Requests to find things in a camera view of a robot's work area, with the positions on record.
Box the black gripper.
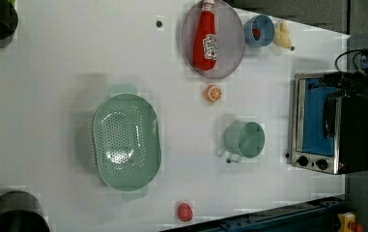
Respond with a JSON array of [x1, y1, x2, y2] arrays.
[[322, 72, 368, 95]]

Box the blue oven door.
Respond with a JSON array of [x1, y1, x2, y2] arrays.
[[302, 79, 336, 157]]

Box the black toaster oven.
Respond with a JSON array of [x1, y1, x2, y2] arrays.
[[289, 72, 368, 175]]

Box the plush banana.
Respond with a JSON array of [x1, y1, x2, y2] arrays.
[[273, 20, 296, 51]]

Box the blue bowl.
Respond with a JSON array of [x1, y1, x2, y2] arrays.
[[243, 14, 274, 47]]

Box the plush strawberry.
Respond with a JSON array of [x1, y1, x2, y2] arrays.
[[252, 28, 261, 41]]

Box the green mug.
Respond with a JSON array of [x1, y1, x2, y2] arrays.
[[223, 121, 266, 163]]

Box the yellow orange clamp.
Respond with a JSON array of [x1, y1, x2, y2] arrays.
[[337, 212, 364, 232]]

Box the orange slice toy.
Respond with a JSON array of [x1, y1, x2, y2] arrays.
[[204, 85, 222, 102]]

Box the grey round plate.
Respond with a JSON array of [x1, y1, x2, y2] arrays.
[[181, 0, 245, 78]]

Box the plush ketchup bottle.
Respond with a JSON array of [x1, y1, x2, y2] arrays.
[[193, 0, 218, 71]]

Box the red raspberry toy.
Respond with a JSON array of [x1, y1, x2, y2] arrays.
[[178, 202, 193, 222]]

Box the green colander basket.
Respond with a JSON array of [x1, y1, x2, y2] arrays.
[[92, 84, 162, 201]]

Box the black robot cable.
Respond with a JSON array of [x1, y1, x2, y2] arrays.
[[333, 47, 368, 75]]

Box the blue metal frame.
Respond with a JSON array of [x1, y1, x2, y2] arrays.
[[162, 197, 347, 232]]

